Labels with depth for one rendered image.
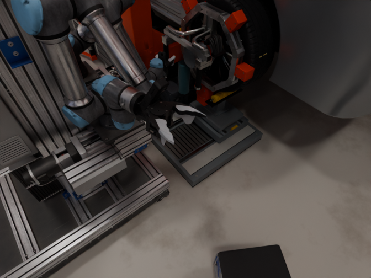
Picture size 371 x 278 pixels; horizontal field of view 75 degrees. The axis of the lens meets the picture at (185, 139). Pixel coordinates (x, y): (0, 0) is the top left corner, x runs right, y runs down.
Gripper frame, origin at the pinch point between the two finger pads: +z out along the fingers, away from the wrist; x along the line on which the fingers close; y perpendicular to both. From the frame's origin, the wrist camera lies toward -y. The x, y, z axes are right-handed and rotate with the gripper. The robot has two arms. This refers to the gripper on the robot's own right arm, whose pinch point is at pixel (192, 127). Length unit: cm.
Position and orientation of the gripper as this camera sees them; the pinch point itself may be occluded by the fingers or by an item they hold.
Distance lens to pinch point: 65.9
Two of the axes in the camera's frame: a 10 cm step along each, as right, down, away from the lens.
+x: -5.9, 5.1, -6.3
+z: 8.0, 4.7, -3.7
